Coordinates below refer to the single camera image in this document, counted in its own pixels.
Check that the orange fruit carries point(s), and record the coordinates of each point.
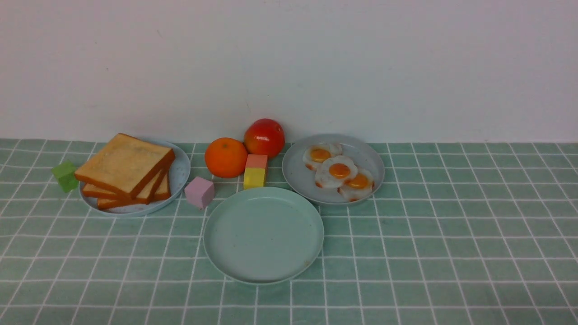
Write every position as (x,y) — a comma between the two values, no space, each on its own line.
(226,157)

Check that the salmon pink foam cube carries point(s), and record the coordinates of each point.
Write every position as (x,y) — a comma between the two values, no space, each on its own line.
(256,161)

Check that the grey egg plate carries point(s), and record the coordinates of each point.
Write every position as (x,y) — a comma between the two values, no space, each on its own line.
(301,179)

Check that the yellow foam cube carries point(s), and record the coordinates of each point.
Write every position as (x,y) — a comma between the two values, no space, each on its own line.
(254,178)

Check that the mint green center plate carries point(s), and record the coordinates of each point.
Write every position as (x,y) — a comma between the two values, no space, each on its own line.
(263,236)

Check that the green checkered tablecloth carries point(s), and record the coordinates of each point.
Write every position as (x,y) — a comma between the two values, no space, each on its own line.
(458,234)

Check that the fried egg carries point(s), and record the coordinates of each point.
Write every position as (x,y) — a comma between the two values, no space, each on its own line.
(316,154)
(334,172)
(359,187)

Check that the green foam cube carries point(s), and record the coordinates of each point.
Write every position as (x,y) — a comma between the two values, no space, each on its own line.
(65,176)

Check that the toast bread slice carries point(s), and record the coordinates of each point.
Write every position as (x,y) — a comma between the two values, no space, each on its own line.
(144,197)
(163,192)
(125,165)

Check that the light blue bread plate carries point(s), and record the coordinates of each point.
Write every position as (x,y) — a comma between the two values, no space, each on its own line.
(177,177)

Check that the red apple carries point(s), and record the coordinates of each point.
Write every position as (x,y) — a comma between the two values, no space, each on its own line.
(265,137)

